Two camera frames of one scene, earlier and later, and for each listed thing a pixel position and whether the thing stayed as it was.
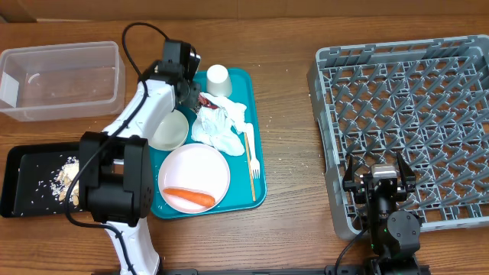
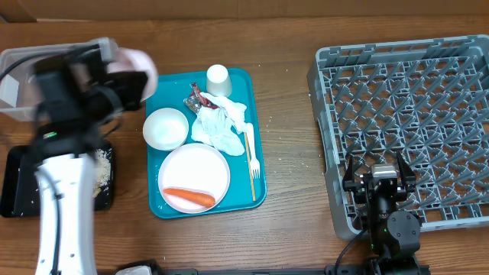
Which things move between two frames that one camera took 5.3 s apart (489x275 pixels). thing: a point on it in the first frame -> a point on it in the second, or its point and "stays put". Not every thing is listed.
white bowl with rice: x=172 y=134 stays put
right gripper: x=409 y=180 stays put
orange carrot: x=191 y=196 stays put
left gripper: x=192 y=98 -> x=133 y=89
